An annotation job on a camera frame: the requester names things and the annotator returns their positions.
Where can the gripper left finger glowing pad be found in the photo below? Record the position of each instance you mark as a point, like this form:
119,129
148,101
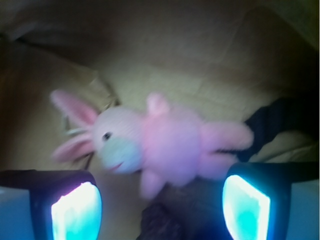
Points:
49,205

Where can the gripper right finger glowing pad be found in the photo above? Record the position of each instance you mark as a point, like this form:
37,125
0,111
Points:
272,201

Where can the pink plush bunny toy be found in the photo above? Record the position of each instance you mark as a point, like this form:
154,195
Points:
169,143

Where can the brown paper bag bin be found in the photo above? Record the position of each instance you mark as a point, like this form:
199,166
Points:
224,58

